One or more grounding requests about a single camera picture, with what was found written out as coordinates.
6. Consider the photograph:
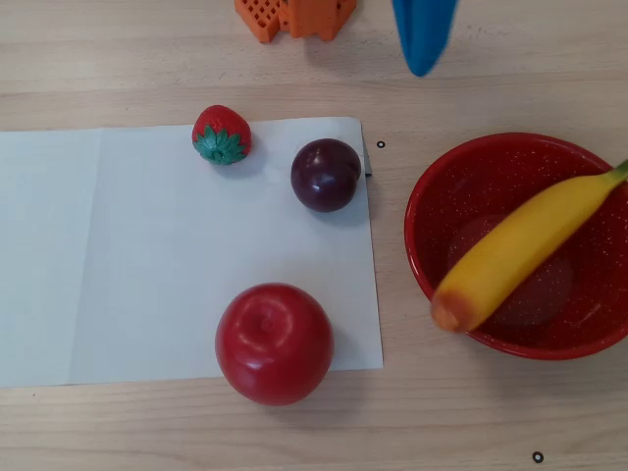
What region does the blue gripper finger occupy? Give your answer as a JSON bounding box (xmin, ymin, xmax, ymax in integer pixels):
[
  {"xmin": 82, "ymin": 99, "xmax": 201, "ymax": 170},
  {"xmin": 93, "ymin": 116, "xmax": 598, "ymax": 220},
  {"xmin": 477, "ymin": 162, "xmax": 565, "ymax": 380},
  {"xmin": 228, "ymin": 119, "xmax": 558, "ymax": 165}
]
[{"xmin": 391, "ymin": 0, "xmax": 460, "ymax": 79}]

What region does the yellow toy banana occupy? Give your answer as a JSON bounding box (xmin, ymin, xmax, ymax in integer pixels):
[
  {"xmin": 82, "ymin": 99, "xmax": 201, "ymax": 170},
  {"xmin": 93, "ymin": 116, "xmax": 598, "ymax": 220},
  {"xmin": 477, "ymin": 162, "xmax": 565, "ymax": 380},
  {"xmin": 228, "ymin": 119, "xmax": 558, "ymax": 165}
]
[{"xmin": 430, "ymin": 159, "xmax": 628, "ymax": 334}]

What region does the orange robot base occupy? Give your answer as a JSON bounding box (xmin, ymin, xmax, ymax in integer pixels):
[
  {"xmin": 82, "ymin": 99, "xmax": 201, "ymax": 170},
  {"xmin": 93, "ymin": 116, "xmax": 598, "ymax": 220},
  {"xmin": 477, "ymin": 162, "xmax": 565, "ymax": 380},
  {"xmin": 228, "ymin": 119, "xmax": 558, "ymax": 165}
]
[{"xmin": 234, "ymin": 0, "xmax": 358, "ymax": 44}]

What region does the red speckled bowl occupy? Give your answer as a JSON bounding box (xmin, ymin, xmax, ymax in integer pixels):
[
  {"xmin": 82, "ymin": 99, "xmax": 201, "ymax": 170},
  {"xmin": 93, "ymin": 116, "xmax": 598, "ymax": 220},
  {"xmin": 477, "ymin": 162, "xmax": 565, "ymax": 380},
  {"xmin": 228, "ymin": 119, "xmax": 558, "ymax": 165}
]
[{"xmin": 403, "ymin": 131, "xmax": 628, "ymax": 362}]

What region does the purple toy plum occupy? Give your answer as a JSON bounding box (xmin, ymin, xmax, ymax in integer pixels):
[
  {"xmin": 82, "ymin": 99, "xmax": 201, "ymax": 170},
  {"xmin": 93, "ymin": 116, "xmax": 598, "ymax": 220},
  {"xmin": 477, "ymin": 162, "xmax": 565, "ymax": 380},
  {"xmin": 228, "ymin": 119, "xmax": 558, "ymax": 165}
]
[{"xmin": 289, "ymin": 137, "xmax": 363, "ymax": 214}]

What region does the red toy strawberry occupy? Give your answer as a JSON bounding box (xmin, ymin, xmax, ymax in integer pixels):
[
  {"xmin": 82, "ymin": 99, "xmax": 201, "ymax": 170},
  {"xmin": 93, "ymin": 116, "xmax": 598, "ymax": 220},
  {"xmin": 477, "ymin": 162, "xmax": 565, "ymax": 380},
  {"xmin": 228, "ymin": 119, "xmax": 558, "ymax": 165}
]
[{"xmin": 190, "ymin": 104, "xmax": 253, "ymax": 167}]

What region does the red toy apple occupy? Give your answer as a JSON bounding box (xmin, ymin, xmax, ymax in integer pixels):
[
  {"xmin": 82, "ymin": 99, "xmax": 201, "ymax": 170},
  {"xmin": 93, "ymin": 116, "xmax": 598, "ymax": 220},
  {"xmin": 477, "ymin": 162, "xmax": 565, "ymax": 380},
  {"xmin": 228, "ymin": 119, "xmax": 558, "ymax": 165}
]
[{"xmin": 214, "ymin": 283, "xmax": 336, "ymax": 407}]

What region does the white paper sheet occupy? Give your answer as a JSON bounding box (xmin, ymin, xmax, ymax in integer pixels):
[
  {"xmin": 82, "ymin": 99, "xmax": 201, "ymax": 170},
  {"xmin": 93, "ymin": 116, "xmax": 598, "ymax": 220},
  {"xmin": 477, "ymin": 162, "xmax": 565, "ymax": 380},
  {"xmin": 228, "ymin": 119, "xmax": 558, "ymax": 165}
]
[{"xmin": 0, "ymin": 116, "xmax": 385, "ymax": 389}]

